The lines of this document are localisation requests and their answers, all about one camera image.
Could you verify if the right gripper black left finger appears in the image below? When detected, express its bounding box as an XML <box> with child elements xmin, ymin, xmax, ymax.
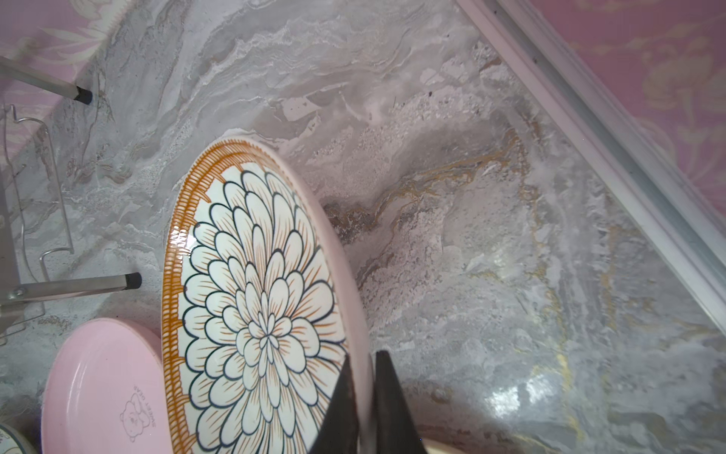
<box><xmin>309</xmin><ymin>356</ymin><xmax>359</xmax><ymax>454</ymax></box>

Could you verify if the white floral plate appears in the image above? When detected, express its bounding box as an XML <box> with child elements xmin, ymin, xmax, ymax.
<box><xmin>162</xmin><ymin>136</ymin><xmax>374</xmax><ymax>453</ymax></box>

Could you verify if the silver metal dish rack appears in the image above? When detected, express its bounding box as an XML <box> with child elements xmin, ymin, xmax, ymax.
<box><xmin>0</xmin><ymin>55</ymin><xmax>144</xmax><ymax>346</ymax></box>

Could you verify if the beige plain plate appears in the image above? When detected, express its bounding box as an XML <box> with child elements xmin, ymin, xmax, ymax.
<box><xmin>422</xmin><ymin>439</ymin><xmax>465</xmax><ymax>454</ymax></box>

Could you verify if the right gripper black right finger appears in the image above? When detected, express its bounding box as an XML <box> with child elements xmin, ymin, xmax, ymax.
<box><xmin>374</xmin><ymin>350</ymin><xmax>427</xmax><ymax>454</ymax></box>

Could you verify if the aluminium corner post right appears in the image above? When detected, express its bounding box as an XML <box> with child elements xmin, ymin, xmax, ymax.
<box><xmin>461</xmin><ymin>1</ymin><xmax>725</xmax><ymax>327</ymax></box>

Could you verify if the pink plate with bear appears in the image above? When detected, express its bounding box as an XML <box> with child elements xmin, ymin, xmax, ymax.
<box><xmin>42</xmin><ymin>318</ymin><xmax>173</xmax><ymax>453</ymax></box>

